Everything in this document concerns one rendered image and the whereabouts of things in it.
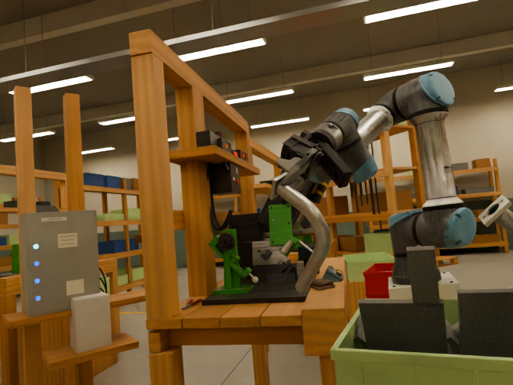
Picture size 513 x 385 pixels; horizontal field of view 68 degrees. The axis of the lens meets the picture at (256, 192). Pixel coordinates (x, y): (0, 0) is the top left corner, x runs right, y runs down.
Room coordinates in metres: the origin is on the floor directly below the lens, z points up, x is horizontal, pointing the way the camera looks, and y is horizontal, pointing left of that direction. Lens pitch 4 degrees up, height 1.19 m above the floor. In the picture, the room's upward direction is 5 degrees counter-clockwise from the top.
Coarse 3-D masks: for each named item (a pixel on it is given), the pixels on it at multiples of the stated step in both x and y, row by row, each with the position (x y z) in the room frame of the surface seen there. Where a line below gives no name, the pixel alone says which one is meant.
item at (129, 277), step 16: (96, 176) 6.48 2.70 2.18; (112, 176) 6.88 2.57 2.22; (112, 192) 7.44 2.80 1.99; (128, 192) 7.21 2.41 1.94; (112, 224) 6.70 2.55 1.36; (128, 224) 7.16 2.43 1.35; (128, 240) 7.20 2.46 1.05; (112, 256) 6.65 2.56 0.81; (128, 256) 7.10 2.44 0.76; (128, 272) 7.15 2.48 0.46; (128, 288) 7.04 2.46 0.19
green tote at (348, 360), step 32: (352, 320) 0.87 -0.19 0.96; (448, 320) 0.98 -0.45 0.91; (352, 352) 0.68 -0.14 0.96; (384, 352) 0.66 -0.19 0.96; (416, 352) 0.65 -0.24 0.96; (352, 384) 0.68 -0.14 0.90; (384, 384) 0.66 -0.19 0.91; (416, 384) 0.64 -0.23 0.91; (448, 384) 0.62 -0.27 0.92; (480, 384) 0.60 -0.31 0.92; (512, 384) 0.59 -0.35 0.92
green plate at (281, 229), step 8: (272, 208) 1.96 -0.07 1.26; (280, 208) 1.94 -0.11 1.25; (288, 208) 1.94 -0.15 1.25; (272, 216) 1.94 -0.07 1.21; (280, 216) 1.93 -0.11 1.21; (288, 216) 1.93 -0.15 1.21; (272, 224) 1.93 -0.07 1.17; (280, 224) 1.92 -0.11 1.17; (288, 224) 1.92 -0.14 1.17; (272, 232) 1.92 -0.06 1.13; (280, 232) 1.91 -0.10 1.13; (288, 232) 1.91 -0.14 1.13; (272, 240) 1.92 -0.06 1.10; (280, 240) 1.91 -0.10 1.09
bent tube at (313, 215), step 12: (276, 180) 0.78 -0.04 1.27; (276, 192) 0.80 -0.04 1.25; (288, 192) 0.78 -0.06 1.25; (300, 204) 0.76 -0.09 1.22; (312, 204) 0.76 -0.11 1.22; (312, 216) 0.76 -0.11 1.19; (324, 228) 0.76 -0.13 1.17; (324, 240) 0.77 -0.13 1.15; (312, 252) 0.81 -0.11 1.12; (324, 252) 0.79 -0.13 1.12; (312, 264) 0.82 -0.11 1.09; (300, 276) 0.89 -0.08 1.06; (312, 276) 0.85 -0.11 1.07; (300, 288) 0.90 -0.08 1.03
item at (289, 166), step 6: (276, 162) 0.81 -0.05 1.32; (282, 162) 0.81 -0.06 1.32; (288, 162) 0.82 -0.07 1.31; (294, 162) 0.82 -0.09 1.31; (282, 168) 0.80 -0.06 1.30; (288, 168) 0.80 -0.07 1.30; (294, 168) 0.79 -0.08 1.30; (300, 168) 0.79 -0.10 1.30; (306, 168) 0.83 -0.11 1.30; (288, 174) 0.79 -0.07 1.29; (294, 174) 0.79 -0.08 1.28; (300, 174) 0.81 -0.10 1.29; (282, 180) 0.78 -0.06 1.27; (288, 180) 0.78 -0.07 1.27
